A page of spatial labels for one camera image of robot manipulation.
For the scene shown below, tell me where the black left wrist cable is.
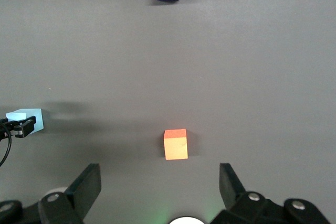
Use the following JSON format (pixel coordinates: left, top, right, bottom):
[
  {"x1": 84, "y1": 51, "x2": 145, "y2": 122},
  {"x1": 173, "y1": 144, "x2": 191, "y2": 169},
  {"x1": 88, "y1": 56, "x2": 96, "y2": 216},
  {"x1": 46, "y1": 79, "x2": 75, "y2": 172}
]
[{"x1": 0, "y1": 119, "x2": 13, "y2": 167}]

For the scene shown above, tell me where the light blue block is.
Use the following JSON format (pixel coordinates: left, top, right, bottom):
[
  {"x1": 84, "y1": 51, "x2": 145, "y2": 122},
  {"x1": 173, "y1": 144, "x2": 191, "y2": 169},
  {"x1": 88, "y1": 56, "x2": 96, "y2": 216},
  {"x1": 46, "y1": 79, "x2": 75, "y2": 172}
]
[{"x1": 5, "y1": 108, "x2": 44, "y2": 136}]

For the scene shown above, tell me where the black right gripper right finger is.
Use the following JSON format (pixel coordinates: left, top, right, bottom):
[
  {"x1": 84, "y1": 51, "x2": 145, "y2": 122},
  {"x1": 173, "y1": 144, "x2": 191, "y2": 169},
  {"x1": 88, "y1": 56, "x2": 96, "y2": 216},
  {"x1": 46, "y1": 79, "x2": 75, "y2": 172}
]
[{"x1": 211, "y1": 163, "x2": 287, "y2": 224}]

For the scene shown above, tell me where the orange block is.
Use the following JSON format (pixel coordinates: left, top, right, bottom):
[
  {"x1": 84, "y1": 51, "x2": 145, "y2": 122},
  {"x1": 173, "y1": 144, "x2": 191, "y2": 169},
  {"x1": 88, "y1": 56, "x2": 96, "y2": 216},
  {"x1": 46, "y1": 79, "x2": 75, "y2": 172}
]
[{"x1": 163, "y1": 129, "x2": 189, "y2": 161}]

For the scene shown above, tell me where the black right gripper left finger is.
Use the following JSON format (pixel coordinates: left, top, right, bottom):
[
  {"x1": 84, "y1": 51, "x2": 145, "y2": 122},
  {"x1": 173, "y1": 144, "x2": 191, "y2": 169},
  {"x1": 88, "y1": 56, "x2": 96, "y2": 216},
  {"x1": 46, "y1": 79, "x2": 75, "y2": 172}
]
[{"x1": 38, "y1": 163, "x2": 102, "y2": 224}]

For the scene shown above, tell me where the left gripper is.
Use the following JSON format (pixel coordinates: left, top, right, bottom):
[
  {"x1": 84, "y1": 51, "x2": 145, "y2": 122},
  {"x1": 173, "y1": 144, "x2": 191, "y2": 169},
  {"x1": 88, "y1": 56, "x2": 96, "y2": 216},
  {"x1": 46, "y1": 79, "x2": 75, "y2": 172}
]
[{"x1": 0, "y1": 115, "x2": 37, "y2": 141}]

